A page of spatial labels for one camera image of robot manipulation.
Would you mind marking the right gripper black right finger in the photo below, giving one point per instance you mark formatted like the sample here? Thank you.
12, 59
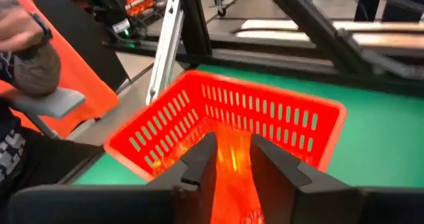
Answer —
281, 191

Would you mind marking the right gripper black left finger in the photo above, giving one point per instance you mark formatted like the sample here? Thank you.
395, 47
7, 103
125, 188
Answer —
198, 191

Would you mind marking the person's forearm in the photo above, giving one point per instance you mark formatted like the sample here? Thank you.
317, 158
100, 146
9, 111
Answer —
36, 71

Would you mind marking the red plastic basket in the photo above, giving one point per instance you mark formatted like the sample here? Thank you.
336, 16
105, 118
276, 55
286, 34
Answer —
248, 94

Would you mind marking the green table mat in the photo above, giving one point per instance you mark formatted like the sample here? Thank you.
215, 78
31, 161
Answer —
381, 134

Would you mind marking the white metal bar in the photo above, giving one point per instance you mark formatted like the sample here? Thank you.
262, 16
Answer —
165, 45

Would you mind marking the person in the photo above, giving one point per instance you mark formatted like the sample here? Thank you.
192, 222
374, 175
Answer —
49, 157

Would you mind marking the neighbouring wooden table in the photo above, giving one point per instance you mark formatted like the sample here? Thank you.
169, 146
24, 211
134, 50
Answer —
281, 25

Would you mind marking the orange fabric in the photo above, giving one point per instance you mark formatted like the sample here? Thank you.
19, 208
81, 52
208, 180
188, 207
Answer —
83, 71

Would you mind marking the grey chair armrest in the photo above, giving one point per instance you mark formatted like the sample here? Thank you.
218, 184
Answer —
56, 101

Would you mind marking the black caster wheel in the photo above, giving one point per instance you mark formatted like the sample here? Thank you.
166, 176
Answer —
221, 12

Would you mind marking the black chair back panel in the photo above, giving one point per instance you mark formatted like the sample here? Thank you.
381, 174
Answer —
86, 35

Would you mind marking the black wristwatch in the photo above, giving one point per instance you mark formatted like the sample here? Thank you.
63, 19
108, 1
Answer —
43, 28

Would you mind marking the person's hand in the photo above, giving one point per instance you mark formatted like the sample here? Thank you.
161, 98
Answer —
16, 25

